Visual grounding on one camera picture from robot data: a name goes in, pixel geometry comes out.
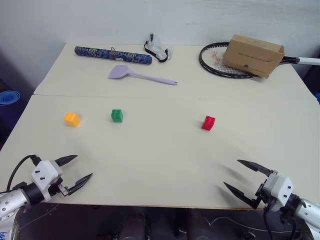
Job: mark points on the red toy block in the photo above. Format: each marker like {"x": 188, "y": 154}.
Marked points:
{"x": 208, "y": 123}

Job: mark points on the brown cardboard box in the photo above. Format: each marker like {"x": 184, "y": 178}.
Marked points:
{"x": 250, "y": 56}

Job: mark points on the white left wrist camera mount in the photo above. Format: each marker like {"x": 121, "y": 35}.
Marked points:
{"x": 45, "y": 175}

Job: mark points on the green toy block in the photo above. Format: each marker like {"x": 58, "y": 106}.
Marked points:
{"x": 117, "y": 116}

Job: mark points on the yellow toy block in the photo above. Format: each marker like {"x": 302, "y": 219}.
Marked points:
{"x": 71, "y": 120}

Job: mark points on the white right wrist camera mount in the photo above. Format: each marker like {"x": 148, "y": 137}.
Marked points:
{"x": 281, "y": 188}

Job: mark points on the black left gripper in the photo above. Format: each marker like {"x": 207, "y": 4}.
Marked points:
{"x": 63, "y": 190}

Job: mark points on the black tennis racket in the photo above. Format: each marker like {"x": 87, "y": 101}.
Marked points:
{"x": 291, "y": 60}

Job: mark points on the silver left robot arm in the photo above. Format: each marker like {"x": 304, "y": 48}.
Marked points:
{"x": 12, "y": 201}

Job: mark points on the small blue object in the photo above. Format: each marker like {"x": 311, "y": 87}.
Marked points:
{"x": 318, "y": 98}

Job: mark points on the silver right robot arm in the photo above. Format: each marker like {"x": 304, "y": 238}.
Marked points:
{"x": 306, "y": 208}

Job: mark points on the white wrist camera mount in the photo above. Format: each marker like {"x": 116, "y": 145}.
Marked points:
{"x": 45, "y": 175}
{"x": 281, "y": 188}

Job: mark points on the clear plastic bag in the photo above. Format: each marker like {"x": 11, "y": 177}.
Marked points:
{"x": 157, "y": 46}

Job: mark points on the purple silicone spatula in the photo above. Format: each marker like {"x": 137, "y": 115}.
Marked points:
{"x": 117, "y": 72}

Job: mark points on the blue rolled mat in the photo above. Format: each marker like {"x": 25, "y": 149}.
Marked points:
{"x": 9, "y": 97}

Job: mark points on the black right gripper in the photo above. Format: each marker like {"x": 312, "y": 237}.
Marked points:
{"x": 263, "y": 197}

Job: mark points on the blue patterned tube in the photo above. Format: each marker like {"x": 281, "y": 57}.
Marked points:
{"x": 112, "y": 55}

